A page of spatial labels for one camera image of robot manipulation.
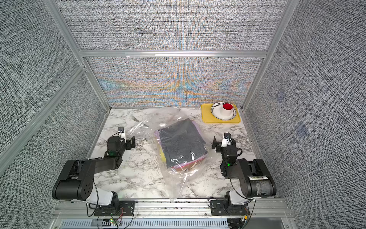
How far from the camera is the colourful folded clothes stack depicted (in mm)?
747

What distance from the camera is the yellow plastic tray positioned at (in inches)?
44.0

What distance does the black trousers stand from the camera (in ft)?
2.46

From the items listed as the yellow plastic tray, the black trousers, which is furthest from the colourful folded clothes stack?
the yellow plastic tray

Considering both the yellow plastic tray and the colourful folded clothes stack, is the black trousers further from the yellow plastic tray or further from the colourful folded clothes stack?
the yellow plastic tray
